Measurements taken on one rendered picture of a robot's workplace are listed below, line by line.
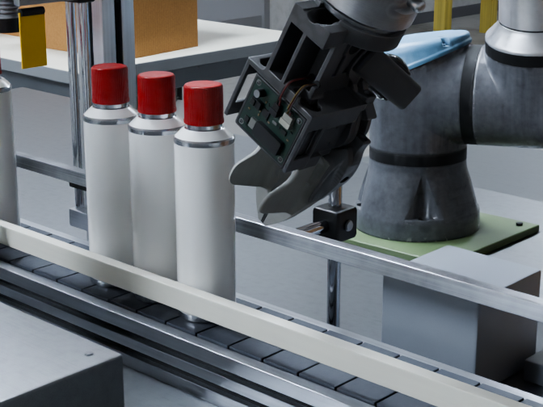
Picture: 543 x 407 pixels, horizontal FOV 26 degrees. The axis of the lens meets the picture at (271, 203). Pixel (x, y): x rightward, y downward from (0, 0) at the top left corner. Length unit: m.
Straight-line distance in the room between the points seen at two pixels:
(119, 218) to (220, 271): 0.13
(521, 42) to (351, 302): 0.34
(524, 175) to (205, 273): 0.79
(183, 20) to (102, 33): 1.77
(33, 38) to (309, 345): 0.46
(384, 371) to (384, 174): 0.54
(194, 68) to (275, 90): 2.22
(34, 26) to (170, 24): 1.83
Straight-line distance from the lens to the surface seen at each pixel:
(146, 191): 1.03
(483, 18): 8.71
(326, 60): 0.82
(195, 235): 1.00
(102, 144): 1.07
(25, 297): 1.17
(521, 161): 1.78
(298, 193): 0.91
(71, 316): 1.11
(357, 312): 1.18
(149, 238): 1.05
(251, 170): 0.92
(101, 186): 1.08
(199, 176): 0.98
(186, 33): 3.06
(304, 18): 0.81
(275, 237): 1.01
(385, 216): 1.37
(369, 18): 0.80
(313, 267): 1.30
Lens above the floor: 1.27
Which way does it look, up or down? 17 degrees down
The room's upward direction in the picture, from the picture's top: straight up
